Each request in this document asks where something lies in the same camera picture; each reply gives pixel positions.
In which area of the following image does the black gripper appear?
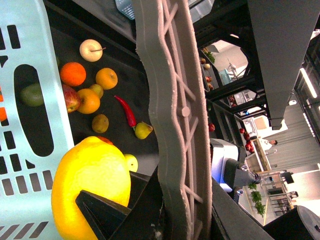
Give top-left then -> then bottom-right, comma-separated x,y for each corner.
75,171 -> 169,240

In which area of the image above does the yellow apple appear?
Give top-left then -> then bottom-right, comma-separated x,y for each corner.
77,88 -> 101,114
95,67 -> 118,90

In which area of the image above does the large orange front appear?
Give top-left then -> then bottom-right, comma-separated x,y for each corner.
97,136 -> 113,145

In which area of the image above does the orange mandarin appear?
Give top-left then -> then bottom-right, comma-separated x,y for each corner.
59,62 -> 87,87

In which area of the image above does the yellow apple back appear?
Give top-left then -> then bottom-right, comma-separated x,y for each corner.
95,67 -> 118,90

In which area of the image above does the yellow lemon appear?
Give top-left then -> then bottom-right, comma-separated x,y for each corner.
51,136 -> 131,240

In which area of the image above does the small yellow green fruit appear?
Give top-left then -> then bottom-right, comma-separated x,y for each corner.
89,83 -> 104,99

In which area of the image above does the black metal shelf rack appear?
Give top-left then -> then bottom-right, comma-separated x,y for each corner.
42,0 -> 320,240

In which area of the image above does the small blue shopping basket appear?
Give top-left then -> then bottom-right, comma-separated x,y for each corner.
115,0 -> 135,20

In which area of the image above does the green apple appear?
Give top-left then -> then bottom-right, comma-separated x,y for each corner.
124,153 -> 139,172

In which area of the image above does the yellow apple front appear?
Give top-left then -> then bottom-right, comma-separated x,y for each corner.
77,88 -> 101,114

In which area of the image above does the green lime front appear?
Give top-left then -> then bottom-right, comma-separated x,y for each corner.
20,83 -> 44,107

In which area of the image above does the light blue plastic basket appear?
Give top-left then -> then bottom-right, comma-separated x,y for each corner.
0,0 -> 74,240

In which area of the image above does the left gripper grey lattice finger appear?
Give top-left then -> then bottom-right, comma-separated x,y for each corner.
132,0 -> 212,240

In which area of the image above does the red apple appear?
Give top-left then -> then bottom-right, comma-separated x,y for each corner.
62,84 -> 81,114

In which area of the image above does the white pear with stem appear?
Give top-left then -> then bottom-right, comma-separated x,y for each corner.
79,39 -> 106,62

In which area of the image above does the person in white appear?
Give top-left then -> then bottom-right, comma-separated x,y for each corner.
258,136 -> 278,151

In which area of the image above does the red chili pepper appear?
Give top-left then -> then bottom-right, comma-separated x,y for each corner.
114,95 -> 137,128

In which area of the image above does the yellow green pear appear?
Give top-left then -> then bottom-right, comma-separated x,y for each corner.
134,122 -> 154,140

